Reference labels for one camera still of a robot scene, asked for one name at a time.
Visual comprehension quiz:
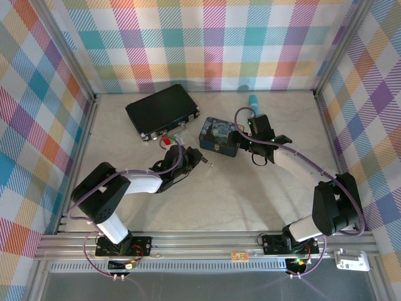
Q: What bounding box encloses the starry night tin box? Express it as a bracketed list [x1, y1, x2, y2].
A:
[198, 116, 242, 158]

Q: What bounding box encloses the teal pen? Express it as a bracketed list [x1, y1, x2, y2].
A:
[248, 94, 261, 115]

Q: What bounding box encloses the black briefcase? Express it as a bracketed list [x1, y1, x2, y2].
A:
[125, 84, 202, 144]

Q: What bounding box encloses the left black connector plate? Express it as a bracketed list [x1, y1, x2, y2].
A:
[107, 260, 139, 272]

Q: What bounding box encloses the black connector plate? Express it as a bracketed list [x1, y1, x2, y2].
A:
[286, 257, 310, 273]
[107, 260, 139, 272]

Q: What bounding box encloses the right black connector plate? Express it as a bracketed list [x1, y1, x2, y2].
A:
[286, 257, 310, 273]

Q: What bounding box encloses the right aluminium side rail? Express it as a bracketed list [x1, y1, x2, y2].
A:
[313, 90, 361, 232]

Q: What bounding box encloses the aluminium side rail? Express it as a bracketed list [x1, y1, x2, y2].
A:
[313, 90, 361, 232]
[55, 93, 102, 235]

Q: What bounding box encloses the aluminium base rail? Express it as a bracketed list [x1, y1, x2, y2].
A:
[33, 230, 380, 261]

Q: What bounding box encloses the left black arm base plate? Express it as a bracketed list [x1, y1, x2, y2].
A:
[95, 235, 153, 259]

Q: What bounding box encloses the left aluminium side rail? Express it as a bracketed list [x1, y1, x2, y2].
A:
[55, 93, 102, 235]

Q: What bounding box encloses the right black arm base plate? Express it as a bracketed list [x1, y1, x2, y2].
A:
[261, 233, 321, 256]

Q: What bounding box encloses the slotted grey cable duct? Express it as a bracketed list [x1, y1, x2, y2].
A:
[49, 261, 291, 273]

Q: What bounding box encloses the right aluminium frame post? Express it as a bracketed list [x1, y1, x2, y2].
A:
[312, 0, 375, 98]

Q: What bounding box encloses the aluminium frame post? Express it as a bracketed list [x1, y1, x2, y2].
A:
[312, 0, 375, 98]
[29, 0, 97, 102]

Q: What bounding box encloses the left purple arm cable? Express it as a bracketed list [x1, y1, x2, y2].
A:
[68, 139, 185, 278]

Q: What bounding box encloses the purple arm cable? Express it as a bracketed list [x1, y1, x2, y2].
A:
[234, 106, 366, 278]
[68, 139, 185, 278]

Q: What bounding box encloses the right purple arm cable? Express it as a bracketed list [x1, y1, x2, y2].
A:
[234, 106, 366, 278]

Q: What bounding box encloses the white plastic bracket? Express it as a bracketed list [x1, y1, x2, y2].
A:
[334, 248, 371, 272]

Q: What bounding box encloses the left aluminium frame post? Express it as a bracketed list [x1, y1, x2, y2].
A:
[29, 0, 97, 102]

